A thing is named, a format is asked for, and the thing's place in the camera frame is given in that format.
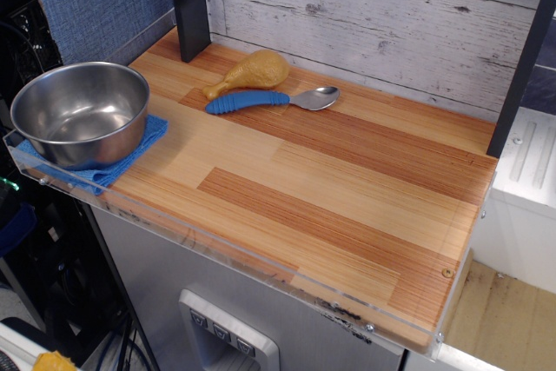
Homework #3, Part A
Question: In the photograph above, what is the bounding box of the silver cabinet with buttons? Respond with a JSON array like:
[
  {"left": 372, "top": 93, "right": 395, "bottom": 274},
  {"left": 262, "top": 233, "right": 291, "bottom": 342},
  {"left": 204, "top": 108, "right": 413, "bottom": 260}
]
[{"left": 92, "top": 209, "right": 406, "bottom": 370}]

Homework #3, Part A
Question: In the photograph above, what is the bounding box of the dark frame post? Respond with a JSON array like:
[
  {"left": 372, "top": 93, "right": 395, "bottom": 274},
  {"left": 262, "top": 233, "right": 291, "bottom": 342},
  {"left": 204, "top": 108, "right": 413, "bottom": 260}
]
[
  {"left": 173, "top": 0, "right": 211, "bottom": 63},
  {"left": 486, "top": 0, "right": 555, "bottom": 158}
]

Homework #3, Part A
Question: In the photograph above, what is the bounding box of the blue folded cloth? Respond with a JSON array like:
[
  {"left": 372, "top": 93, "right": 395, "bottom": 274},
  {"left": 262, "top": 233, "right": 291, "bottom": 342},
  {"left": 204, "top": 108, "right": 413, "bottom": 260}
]
[{"left": 15, "top": 115, "right": 169, "bottom": 195}]

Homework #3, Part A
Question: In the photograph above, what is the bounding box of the dark left frame post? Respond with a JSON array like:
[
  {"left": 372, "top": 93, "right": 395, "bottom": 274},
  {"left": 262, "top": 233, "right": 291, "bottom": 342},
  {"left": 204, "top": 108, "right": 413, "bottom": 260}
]
[{"left": 173, "top": 0, "right": 211, "bottom": 63}]

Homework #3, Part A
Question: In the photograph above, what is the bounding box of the blue handled metal spoon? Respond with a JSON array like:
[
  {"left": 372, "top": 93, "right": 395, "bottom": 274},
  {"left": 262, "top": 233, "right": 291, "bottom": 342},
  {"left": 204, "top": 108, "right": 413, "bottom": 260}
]
[{"left": 205, "top": 86, "right": 341, "bottom": 115}]

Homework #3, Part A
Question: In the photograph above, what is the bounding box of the dark right frame post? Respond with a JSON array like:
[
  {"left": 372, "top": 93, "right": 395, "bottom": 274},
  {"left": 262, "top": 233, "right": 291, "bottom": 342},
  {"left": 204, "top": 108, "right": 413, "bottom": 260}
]
[{"left": 486, "top": 0, "right": 555, "bottom": 158}]

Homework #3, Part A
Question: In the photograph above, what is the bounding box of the stainless steel bowl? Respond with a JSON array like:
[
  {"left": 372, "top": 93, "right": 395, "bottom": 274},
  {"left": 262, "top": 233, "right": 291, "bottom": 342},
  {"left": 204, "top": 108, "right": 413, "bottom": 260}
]
[{"left": 10, "top": 62, "right": 150, "bottom": 170}]

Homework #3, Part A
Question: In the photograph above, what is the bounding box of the yellow plastic chicken drumstick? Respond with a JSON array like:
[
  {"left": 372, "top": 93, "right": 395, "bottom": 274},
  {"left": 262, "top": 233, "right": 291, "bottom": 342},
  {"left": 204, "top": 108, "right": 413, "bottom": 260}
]
[{"left": 202, "top": 50, "right": 290, "bottom": 101}]

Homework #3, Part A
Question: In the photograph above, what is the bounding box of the blue fabric panel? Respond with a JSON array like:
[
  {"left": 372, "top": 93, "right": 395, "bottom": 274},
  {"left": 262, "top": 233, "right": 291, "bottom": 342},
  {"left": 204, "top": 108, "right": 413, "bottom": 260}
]
[{"left": 38, "top": 0, "right": 175, "bottom": 64}]

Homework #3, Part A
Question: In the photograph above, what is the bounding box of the white aluminium rail block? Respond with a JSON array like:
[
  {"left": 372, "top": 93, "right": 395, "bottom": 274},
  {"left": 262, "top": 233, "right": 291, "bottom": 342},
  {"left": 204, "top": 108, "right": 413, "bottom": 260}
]
[{"left": 470, "top": 108, "right": 555, "bottom": 293}]

